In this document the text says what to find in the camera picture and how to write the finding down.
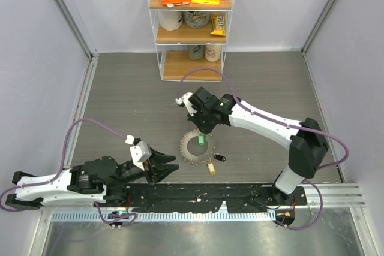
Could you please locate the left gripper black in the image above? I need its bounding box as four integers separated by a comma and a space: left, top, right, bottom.
107, 147, 181, 189

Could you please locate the large keyring with many rings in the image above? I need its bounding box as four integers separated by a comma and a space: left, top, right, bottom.
179, 129, 215, 165

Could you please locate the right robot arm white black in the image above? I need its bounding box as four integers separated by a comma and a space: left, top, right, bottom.
176, 87, 329, 204

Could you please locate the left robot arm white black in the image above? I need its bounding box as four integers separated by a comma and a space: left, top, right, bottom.
5, 142, 179, 211

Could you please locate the small black key fob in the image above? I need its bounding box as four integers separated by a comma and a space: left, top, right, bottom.
214, 153, 226, 162

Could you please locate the yellow key tag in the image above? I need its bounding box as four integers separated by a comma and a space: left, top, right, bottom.
207, 162, 216, 175

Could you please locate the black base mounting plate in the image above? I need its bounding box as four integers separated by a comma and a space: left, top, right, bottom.
99, 183, 307, 214

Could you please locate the green grey cup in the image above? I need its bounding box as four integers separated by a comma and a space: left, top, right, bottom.
188, 44, 205, 60

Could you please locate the white cup red scribble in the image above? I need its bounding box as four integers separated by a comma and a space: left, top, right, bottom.
205, 44, 221, 62

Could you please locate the yellow candy bag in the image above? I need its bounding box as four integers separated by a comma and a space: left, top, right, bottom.
211, 14, 226, 37

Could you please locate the grey cartoon mug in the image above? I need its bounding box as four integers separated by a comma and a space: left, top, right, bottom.
184, 11, 209, 28

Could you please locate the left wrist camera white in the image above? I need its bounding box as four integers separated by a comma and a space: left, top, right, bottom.
125, 135, 152, 171

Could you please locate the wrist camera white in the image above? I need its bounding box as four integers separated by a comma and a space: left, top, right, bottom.
125, 135, 152, 171
175, 92, 197, 116

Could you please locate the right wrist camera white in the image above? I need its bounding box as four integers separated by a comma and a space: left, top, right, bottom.
175, 92, 197, 116

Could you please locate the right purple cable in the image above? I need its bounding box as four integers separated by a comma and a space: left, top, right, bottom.
176, 68, 351, 185

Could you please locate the purple cable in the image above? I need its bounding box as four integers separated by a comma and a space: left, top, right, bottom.
0, 118, 130, 212
176, 68, 351, 185

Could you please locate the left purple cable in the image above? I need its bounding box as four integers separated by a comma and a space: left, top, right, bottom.
0, 118, 130, 212

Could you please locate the white slotted cable duct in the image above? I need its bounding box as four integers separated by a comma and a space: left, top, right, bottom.
51, 210, 275, 222

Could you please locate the white wire shelf rack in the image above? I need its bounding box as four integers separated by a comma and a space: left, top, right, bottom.
147, 0, 235, 82

